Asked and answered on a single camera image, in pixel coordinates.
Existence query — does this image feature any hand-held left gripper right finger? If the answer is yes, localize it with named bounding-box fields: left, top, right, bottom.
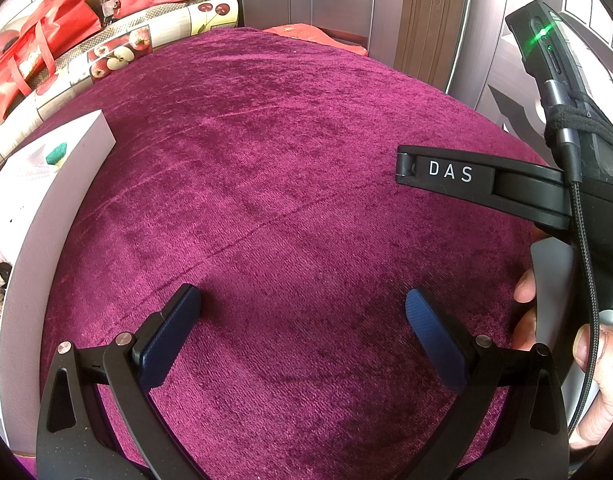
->
left=405, top=287, right=571, bottom=480

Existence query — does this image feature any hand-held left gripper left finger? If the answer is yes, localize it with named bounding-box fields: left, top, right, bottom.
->
left=36, top=283, right=210, bottom=480

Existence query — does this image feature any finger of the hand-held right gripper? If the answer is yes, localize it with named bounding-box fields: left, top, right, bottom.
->
left=397, top=145, right=417, bottom=184

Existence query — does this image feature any white cardboard box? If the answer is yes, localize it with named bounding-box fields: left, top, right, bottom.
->
left=0, top=109, right=116, bottom=456

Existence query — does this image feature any person's right hand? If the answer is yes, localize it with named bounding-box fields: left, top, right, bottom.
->
left=511, top=269, right=613, bottom=453

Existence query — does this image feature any purple velvet blanket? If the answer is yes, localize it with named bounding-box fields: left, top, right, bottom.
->
left=39, top=27, right=562, bottom=480

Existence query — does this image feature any grey metal door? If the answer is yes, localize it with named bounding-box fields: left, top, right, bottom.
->
left=449, top=0, right=613, bottom=173

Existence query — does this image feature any red plastic bag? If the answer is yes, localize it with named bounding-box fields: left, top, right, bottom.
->
left=263, top=23, right=370, bottom=59

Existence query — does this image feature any white tissue paper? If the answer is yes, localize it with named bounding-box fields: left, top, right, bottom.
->
left=6, top=139, right=62, bottom=182

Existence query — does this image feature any fruit print roll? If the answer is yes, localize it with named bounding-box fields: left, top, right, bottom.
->
left=0, top=0, right=240, bottom=176

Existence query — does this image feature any red tote bag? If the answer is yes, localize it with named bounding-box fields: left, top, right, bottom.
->
left=0, top=0, right=105, bottom=111

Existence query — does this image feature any red round object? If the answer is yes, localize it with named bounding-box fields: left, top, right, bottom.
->
left=0, top=29, right=18, bottom=70

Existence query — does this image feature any black braided cable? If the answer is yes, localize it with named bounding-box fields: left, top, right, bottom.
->
left=539, top=79, right=603, bottom=443

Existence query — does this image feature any wooden door frame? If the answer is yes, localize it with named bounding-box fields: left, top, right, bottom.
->
left=394, top=0, right=475, bottom=95

